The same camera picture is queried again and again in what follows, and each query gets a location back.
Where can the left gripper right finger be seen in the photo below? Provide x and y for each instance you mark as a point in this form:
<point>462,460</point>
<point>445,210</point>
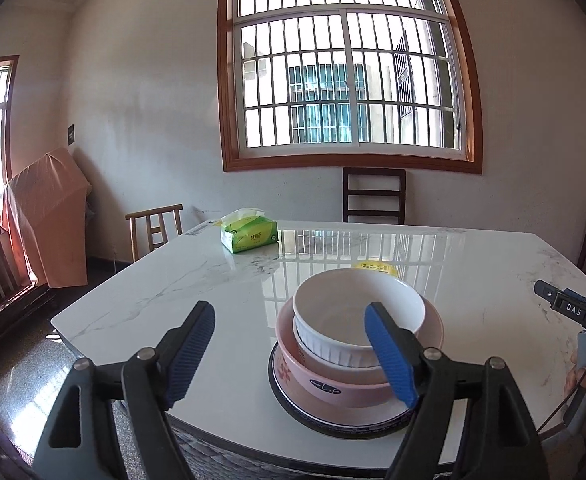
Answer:
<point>422,384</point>

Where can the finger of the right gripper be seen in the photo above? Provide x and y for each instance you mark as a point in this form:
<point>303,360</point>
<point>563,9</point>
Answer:
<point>555,294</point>

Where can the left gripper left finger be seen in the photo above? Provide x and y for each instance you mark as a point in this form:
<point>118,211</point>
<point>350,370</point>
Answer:
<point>154,380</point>

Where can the white ribbed ceramic bowl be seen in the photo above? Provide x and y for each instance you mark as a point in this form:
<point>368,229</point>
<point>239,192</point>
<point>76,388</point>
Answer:
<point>329,313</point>

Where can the pink ceramic bowl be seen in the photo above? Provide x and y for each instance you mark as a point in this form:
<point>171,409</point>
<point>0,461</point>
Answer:
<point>331,384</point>

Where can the black rimmed white plate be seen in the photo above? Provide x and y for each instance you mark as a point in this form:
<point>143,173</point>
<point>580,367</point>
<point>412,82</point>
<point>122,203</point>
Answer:
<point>334,421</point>

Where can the light wooden chair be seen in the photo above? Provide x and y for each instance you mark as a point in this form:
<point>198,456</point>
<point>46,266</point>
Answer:
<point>154,227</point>

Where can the green tissue box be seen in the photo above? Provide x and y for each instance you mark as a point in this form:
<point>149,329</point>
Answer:
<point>247,228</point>

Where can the pink covered furniture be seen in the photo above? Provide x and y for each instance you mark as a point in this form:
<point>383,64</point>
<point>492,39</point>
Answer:
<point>43,210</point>

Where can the dark wooden chair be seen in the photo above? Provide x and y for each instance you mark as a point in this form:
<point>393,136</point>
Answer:
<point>399,194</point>

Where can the large barred window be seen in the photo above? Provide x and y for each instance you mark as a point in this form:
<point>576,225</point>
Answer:
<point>335,83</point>

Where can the black wall switch plate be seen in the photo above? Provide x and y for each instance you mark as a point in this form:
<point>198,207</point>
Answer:
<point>70,134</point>

